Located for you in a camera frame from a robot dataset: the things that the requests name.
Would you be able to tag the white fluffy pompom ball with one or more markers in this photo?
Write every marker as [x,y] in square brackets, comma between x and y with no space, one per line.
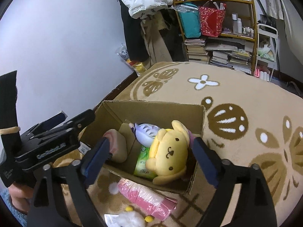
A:
[113,188]

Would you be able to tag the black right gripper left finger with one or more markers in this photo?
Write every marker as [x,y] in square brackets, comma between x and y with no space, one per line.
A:
[48,207]

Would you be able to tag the white fluffy plush yellow pompoms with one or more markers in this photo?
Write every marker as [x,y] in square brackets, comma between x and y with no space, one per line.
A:
[128,218]

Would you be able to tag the stack of books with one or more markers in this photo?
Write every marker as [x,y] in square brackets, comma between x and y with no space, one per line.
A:
[195,49]

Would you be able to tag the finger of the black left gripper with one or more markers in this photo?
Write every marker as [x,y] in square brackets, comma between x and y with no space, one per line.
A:
[81,121]
[53,121]

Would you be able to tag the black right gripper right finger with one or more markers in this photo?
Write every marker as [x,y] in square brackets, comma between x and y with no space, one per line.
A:
[255,205]

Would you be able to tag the beige patterned carpet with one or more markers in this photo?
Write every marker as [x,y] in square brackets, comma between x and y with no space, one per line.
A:
[247,121]

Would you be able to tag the left hand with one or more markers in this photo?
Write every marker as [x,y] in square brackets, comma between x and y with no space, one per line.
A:
[20,195]

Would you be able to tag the pink wrapped tissue pack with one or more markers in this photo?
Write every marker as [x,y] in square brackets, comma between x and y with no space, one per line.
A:
[146,199]

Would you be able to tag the pink brown plush cushion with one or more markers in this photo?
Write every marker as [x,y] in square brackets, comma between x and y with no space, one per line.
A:
[117,145]

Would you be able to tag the yellow dog plush toy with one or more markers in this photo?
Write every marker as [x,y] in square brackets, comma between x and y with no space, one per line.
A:
[168,154]

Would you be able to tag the teal bag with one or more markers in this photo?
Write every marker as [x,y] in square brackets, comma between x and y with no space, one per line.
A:
[189,17]

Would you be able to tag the plastic bag with toys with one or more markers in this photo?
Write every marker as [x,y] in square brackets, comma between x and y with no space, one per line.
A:
[137,66]

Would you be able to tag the white metal cart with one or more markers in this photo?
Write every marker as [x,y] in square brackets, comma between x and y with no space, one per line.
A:
[266,54]

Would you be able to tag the wooden bookshelf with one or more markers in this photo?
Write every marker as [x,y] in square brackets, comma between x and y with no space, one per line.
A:
[235,47]

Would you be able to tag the printed cardboard box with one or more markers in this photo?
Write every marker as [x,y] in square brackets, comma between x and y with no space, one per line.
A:
[138,122]

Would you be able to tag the purple white-haired plush doll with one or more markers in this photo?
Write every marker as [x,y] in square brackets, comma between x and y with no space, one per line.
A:
[146,134]

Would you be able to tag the green wet wipes pack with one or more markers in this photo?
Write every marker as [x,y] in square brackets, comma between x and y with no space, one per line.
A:
[140,169]

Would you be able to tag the red gift bag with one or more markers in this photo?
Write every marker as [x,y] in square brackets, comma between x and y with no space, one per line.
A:
[212,15]

